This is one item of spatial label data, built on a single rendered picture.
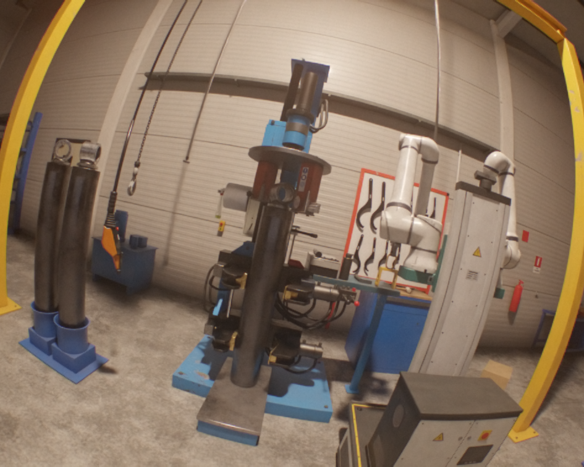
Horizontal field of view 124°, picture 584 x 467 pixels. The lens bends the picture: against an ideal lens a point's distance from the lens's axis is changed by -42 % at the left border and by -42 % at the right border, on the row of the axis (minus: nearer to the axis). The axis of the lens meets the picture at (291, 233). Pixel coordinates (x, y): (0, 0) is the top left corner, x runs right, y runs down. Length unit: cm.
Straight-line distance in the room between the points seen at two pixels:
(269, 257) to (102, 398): 153
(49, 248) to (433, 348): 250
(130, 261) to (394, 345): 337
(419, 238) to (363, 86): 339
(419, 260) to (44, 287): 247
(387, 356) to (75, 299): 294
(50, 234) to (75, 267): 35
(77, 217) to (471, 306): 234
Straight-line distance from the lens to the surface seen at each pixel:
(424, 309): 308
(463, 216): 140
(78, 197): 193
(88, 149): 197
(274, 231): 171
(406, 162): 166
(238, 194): 265
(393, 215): 144
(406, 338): 312
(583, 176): 291
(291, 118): 189
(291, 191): 182
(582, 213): 281
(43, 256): 224
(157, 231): 434
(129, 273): 381
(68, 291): 206
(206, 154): 416
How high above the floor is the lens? 139
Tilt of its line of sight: 2 degrees down
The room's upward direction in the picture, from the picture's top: 12 degrees clockwise
